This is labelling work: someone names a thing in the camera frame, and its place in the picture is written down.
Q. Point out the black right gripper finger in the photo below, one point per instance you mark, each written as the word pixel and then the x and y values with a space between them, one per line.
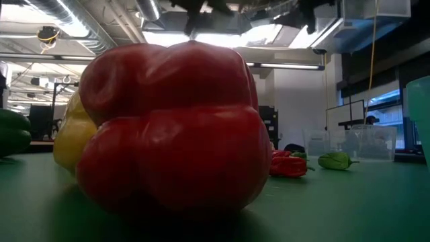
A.
pixel 312 13

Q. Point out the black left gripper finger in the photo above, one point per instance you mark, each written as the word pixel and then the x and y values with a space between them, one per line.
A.
pixel 201 8

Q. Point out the small red pepper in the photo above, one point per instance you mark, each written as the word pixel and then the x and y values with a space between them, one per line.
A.
pixel 281 153
pixel 287 167

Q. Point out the green bell pepper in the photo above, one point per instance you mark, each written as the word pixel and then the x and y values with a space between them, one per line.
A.
pixel 13 134

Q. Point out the long ceiling light strip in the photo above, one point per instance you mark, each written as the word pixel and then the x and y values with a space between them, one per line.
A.
pixel 289 66

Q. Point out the black framed whiteboard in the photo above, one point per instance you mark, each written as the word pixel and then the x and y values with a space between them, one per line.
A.
pixel 342 116

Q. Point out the black cabinet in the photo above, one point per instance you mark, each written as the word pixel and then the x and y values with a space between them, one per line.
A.
pixel 270 121

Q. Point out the person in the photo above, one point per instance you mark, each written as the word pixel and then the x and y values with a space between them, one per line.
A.
pixel 371 119

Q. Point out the black rounded table fixture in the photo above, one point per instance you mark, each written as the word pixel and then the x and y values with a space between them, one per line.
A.
pixel 294 148

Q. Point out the teal translucent plastic basket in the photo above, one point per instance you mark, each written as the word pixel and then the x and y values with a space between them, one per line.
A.
pixel 420 111

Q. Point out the red bell pepper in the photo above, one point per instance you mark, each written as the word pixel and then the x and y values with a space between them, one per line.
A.
pixel 174 151

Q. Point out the clear plastic container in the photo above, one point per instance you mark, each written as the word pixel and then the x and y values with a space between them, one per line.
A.
pixel 376 144

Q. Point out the yellow bell pepper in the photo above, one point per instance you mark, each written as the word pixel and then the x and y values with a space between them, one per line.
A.
pixel 72 141

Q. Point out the black monitor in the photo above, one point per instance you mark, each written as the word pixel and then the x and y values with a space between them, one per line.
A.
pixel 40 121

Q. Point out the silver ventilation duct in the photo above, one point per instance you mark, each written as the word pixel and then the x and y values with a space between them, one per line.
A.
pixel 149 8

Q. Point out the silver spiral ceiling duct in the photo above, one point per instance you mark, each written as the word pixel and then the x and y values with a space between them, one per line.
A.
pixel 80 20

